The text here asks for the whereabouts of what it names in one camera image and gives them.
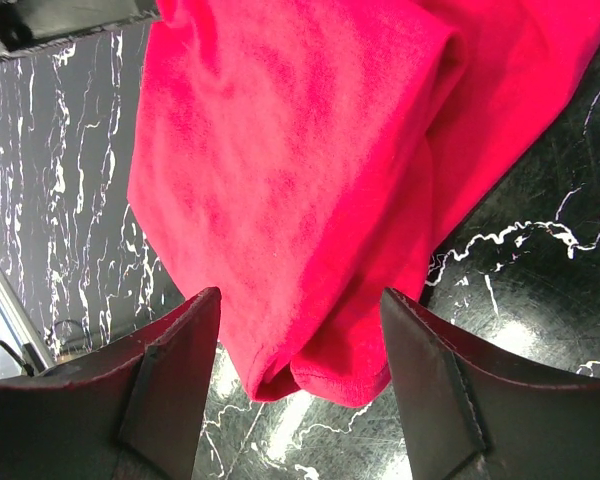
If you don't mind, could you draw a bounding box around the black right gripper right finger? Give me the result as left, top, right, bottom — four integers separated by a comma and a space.
381, 288, 600, 479

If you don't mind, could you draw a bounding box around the aluminium front frame rail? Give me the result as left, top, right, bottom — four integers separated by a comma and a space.
0, 269, 55, 372

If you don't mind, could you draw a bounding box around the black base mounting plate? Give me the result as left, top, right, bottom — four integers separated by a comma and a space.
0, 0, 160, 62

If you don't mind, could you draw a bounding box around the pink t shirt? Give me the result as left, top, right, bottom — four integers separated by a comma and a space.
128, 1, 600, 407

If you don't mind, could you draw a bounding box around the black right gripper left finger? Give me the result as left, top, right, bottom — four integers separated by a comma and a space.
0, 287, 221, 479

